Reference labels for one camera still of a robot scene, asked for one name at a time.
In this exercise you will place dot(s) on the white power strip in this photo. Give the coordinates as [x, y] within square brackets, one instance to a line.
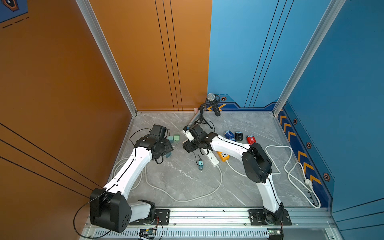
[214, 161]

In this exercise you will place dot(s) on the light green charger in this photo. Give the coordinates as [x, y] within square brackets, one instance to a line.
[176, 138]

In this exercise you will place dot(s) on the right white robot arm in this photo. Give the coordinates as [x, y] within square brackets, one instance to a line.
[257, 166]

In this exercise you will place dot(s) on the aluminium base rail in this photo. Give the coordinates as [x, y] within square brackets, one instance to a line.
[223, 223]

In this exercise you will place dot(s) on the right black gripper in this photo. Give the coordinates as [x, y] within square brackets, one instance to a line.
[187, 147]

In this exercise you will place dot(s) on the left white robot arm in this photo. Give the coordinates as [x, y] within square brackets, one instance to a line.
[109, 208]

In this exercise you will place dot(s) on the black tripod stand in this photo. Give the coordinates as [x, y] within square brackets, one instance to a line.
[202, 119]

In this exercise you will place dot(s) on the yellow power strip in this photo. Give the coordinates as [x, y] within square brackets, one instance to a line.
[224, 157]

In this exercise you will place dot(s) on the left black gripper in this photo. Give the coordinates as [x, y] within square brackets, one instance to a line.
[168, 146]

